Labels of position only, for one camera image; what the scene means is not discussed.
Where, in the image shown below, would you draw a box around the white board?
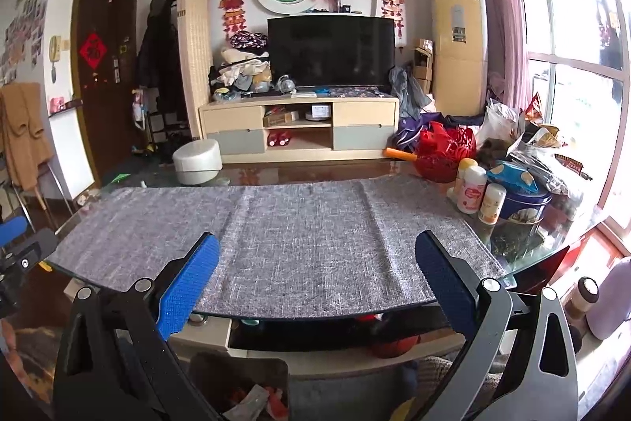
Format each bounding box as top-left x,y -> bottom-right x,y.
49,110 -> 97,200

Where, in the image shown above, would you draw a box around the pile of clothes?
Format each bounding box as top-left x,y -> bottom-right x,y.
209,31 -> 274,99

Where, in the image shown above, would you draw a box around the wall photo collage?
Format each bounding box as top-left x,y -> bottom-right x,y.
0,0 -> 47,86

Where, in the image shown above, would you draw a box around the large white plastic bag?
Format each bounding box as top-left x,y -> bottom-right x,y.
476,99 -> 526,150

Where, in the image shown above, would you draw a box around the red diamond door decoration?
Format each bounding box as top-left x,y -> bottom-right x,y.
79,32 -> 108,71

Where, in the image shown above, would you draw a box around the stacked cardboard boxes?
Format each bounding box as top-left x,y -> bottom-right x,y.
411,39 -> 435,94

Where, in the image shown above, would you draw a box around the white round container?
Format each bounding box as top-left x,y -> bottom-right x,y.
172,140 -> 222,186

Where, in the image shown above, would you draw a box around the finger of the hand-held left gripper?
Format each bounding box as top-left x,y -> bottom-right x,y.
0,215 -> 29,250
0,228 -> 59,284

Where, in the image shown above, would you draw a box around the brown hanging coat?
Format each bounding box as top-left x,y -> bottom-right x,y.
0,82 -> 54,191

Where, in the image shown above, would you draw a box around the purple cloth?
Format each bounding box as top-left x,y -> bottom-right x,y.
394,112 -> 447,150

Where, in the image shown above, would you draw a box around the black television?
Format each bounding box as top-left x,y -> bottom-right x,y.
267,17 -> 396,89

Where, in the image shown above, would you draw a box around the orange foam tube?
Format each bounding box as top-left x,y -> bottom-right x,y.
385,147 -> 420,164

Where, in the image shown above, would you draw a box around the small white bottle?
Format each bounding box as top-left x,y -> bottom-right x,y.
478,183 -> 508,225

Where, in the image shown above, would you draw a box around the red fish hanging decoration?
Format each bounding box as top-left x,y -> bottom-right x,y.
218,0 -> 252,41

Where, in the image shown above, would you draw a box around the brown capped white bottle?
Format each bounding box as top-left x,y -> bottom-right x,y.
567,277 -> 599,328

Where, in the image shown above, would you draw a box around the white packet green label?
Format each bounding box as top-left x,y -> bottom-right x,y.
223,384 -> 270,421

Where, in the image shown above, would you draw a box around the white bottle pink label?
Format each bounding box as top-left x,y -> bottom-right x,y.
456,159 -> 488,215

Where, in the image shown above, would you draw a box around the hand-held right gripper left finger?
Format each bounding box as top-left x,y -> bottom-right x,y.
52,232 -> 222,421

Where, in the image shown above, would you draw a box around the dark patterned cloth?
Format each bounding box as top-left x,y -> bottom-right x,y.
329,86 -> 390,99

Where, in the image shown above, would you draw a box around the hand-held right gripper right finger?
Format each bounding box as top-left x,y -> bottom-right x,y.
407,230 -> 579,421

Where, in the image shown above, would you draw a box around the light purple jug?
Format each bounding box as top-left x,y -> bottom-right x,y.
586,256 -> 631,340

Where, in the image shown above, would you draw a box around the beige TV stand cabinet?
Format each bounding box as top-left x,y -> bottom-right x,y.
198,93 -> 400,164

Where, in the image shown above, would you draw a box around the window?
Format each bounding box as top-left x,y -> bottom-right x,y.
503,0 -> 631,225

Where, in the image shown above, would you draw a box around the beige wicker panel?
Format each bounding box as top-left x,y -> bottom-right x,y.
176,0 -> 214,140

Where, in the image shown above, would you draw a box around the pile of snack packets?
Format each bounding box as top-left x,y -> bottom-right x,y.
508,93 -> 595,197

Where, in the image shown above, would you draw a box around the grey jacket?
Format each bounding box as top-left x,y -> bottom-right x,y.
388,66 -> 435,118

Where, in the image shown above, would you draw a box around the blue snack bag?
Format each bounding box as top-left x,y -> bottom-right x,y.
485,161 -> 540,196

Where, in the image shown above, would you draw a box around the pink curtain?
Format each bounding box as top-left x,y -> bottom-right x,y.
468,0 -> 530,111

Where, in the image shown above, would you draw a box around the grey woven table mat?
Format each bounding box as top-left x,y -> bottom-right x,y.
45,177 -> 506,320

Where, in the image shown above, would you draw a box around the tan cardboard box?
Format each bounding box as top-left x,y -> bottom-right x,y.
263,108 -> 294,127

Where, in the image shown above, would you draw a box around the dark hanging coats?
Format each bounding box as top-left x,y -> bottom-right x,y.
135,0 -> 190,131

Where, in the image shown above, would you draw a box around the dark trash bin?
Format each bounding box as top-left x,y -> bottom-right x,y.
189,350 -> 291,421

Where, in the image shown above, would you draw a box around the red openwork basket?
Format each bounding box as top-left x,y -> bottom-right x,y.
414,121 -> 478,184

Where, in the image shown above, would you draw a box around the dark wooden door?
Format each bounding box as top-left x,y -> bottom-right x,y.
70,0 -> 144,185

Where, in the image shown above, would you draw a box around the blue round tin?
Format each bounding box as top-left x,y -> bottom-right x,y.
493,184 -> 553,225

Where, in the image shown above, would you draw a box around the brown patterned rug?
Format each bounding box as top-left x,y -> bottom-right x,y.
0,322 -> 62,407

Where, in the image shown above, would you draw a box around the orange ball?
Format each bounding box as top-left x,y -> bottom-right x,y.
370,335 -> 420,360

